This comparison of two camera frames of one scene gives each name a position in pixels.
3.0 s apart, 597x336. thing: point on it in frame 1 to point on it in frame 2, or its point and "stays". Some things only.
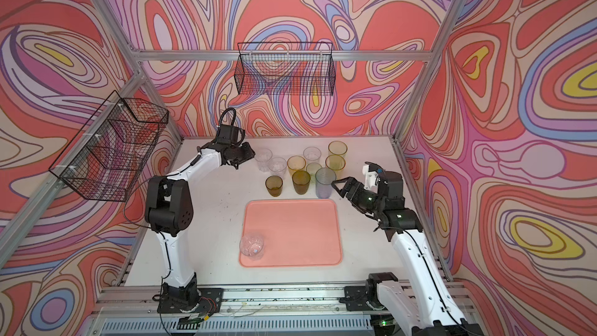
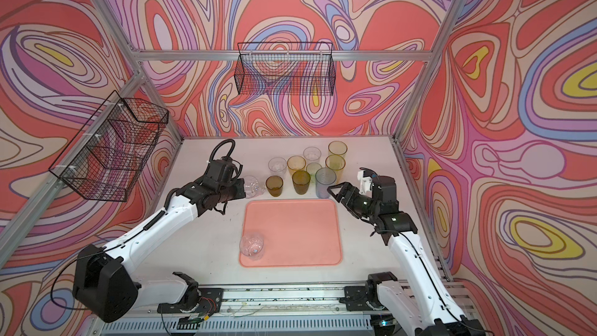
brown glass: (274, 185) stays
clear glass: (277, 166) stays
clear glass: (252, 246) stays
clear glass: (263, 157) to (251, 186)
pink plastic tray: (296, 232) stays
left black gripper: (248, 152) to (240, 183)
